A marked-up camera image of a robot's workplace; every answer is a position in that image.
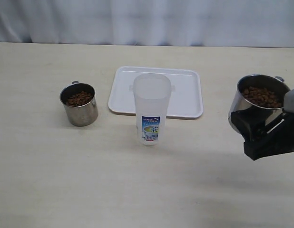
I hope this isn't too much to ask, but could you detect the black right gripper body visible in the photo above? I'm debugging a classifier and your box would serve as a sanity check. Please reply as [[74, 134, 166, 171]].
[[244, 114, 294, 161]]

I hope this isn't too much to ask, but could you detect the steel mug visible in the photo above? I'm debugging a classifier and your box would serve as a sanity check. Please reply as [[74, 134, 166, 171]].
[[228, 74, 290, 133], [59, 81, 98, 127]]

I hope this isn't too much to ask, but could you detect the clear plastic container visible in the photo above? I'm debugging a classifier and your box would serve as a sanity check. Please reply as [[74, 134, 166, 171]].
[[133, 73, 172, 146]]

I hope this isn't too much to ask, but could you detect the white plastic tray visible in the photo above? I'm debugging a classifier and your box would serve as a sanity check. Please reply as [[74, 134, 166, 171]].
[[108, 66, 204, 119]]

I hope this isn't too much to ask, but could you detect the white curtain backdrop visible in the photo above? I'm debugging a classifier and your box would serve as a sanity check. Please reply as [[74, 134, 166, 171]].
[[0, 0, 294, 48]]

